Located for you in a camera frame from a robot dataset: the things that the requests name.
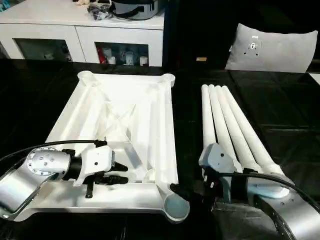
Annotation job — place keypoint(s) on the white plastic table top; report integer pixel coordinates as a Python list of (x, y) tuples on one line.
[(82, 117)]

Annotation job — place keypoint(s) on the white plastic table leg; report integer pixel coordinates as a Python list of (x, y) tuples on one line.
[(220, 112), (240, 112), (207, 112), (230, 112)]

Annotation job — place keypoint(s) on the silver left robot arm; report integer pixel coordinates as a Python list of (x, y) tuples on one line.
[(42, 162)]

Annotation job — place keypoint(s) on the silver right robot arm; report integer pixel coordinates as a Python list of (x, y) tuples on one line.
[(287, 215)]

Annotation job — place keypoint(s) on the black work mat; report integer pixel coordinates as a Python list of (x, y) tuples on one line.
[(275, 120)]

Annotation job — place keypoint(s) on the white cabinet with glass doors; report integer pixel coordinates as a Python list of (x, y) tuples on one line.
[(75, 32)]

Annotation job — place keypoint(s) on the black sofa with gold label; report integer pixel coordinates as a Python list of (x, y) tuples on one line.
[(195, 30)]

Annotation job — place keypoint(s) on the black plastic packet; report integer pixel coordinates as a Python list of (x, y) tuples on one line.
[(98, 11)]

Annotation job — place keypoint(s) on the white side board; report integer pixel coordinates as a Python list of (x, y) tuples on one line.
[(315, 78)]

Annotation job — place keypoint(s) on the grey printed pillow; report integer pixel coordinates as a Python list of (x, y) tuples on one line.
[(270, 47)]

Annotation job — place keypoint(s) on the beige plush toy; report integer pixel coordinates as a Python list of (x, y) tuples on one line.
[(80, 2)]

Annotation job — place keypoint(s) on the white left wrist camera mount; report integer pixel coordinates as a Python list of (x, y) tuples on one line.
[(96, 160)]

